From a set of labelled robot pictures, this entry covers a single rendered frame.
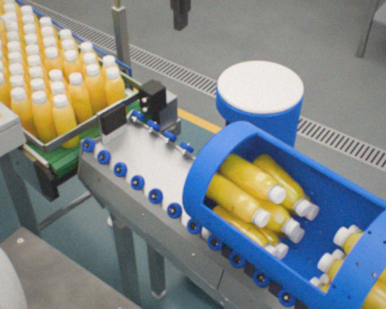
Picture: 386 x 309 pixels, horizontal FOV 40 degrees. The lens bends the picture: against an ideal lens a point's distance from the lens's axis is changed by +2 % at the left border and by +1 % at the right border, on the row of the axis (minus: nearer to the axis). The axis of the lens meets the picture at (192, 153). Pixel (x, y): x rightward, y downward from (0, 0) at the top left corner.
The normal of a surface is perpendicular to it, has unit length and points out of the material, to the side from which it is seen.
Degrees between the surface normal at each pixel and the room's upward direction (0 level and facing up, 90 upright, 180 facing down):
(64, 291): 1
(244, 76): 0
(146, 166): 0
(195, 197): 75
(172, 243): 70
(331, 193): 88
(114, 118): 90
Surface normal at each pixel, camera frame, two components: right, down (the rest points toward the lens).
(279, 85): 0.00, -0.73
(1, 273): 0.94, -0.21
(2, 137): 0.72, 0.48
